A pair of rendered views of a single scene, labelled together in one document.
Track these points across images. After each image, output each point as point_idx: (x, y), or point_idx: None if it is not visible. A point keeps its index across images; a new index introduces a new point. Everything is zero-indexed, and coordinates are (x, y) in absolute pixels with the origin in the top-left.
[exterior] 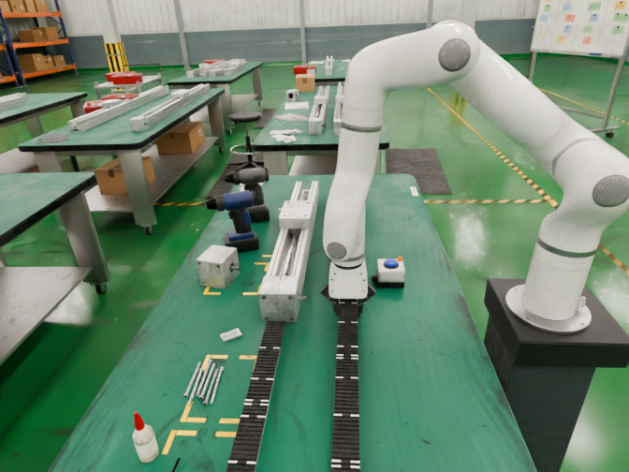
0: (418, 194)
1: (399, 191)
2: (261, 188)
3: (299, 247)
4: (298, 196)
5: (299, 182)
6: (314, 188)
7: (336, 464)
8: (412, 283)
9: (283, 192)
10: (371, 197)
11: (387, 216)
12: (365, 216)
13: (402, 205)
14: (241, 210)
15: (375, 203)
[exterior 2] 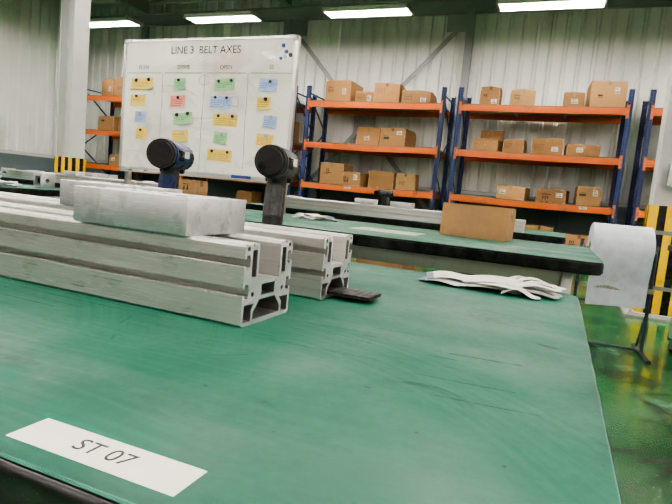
0: (22, 445)
1: (187, 407)
2: (268, 192)
3: (14, 196)
4: (245, 225)
5: (343, 234)
6: (268, 229)
7: None
8: None
9: (413, 292)
10: (222, 341)
11: (3, 312)
12: (79, 299)
13: (14, 353)
14: (161, 170)
15: (143, 330)
